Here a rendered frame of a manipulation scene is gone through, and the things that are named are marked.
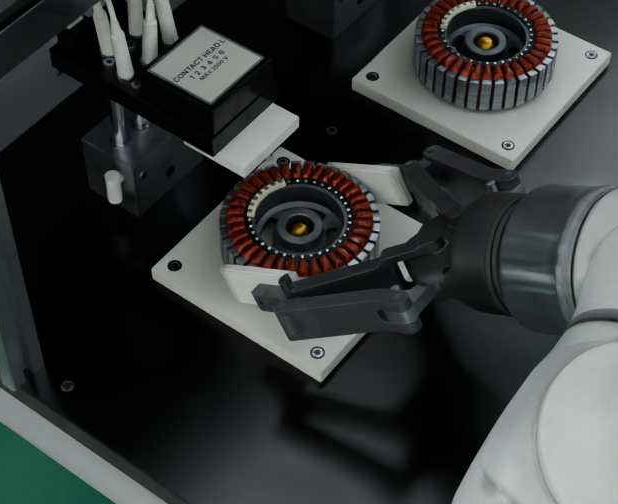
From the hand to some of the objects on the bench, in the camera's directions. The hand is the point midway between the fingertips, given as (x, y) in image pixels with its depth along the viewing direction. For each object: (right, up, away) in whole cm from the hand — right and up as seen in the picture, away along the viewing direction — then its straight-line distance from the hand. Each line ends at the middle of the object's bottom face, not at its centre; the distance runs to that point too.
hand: (302, 232), depth 102 cm
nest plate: (+14, +13, +15) cm, 24 cm away
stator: (0, -1, +2) cm, 2 cm away
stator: (+14, +14, +14) cm, 24 cm away
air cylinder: (-12, +4, +8) cm, 15 cm away
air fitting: (-14, +2, +5) cm, 15 cm away
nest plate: (0, -2, +3) cm, 4 cm away
